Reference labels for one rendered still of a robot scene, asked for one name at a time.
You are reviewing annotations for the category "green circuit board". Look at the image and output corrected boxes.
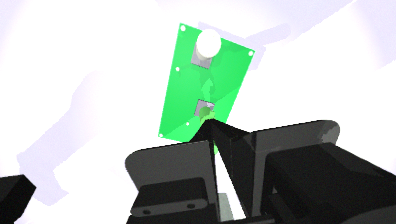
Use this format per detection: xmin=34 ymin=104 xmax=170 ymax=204
xmin=158 ymin=22 xmax=255 ymax=142

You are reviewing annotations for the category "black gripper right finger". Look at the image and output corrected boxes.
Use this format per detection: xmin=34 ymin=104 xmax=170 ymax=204
xmin=210 ymin=118 xmax=340 ymax=218

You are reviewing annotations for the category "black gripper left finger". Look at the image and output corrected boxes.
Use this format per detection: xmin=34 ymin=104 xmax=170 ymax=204
xmin=124 ymin=119 xmax=221 ymax=222

